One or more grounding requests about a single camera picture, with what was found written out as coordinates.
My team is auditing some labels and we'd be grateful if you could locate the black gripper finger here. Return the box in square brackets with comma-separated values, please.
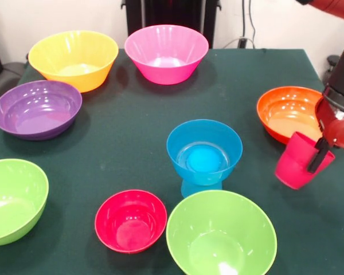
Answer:
[307, 137, 331, 174]

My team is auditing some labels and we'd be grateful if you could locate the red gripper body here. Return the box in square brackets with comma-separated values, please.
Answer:
[314, 96, 344, 152]

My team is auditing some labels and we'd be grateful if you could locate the red plastic cup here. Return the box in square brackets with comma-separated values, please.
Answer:
[274, 131, 336, 190]

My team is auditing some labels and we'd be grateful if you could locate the small blue plastic bowl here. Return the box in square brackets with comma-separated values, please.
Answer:
[166, 119, 244, 186]

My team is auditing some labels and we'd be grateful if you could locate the light green plastic bowl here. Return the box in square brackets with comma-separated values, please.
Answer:
[166, 189, 278, 275]
[0, 159, 49, 247]

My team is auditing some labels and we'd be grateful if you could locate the blue plastic cup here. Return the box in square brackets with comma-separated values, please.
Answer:
[181, 180, 223, 199]

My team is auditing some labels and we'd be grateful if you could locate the small red plastic bowl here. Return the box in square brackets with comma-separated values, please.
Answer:
[94, 189, 167, 254]

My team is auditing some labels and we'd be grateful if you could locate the shallow orange plastic bowl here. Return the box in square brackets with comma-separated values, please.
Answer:
[256, 86, 326, 146]

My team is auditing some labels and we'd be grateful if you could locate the black floor stand base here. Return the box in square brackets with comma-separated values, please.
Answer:
[323, 55, 341, 87]

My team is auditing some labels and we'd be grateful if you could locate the large pink plastic bowl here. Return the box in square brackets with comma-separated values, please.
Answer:
[124, 24, 209, 85]

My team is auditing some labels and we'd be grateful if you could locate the dark green table cloth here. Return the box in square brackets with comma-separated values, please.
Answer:
[0, 48, 344, 275]

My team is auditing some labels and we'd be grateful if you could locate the large yellow-orange plastic bowl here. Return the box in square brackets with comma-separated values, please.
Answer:
[28, 30, 119, 93]

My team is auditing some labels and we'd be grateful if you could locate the shallow purple plastic bowl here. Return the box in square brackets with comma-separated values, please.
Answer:
[0, 80, 83, 141]

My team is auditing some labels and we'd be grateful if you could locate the black wall cable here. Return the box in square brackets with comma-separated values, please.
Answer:
[241, 0, 247, 40]
[248, 0, 256, 48]

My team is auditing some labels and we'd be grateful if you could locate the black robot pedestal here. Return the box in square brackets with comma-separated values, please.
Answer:
[125, 0, 218, 48]

